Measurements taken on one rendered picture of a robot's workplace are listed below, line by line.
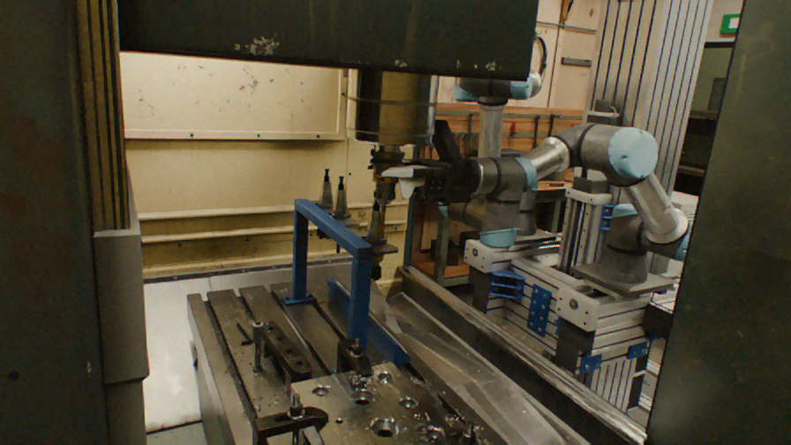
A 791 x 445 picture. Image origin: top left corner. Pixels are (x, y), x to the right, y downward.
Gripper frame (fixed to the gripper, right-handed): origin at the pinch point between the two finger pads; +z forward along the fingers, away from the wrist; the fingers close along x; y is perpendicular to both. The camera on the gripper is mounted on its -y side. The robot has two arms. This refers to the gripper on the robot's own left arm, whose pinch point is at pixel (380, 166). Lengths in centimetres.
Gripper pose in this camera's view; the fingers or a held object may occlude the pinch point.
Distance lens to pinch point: 95.4
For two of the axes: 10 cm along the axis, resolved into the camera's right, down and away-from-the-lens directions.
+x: -4.6, -2.6, 8.5
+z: -8.8, 0.5, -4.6
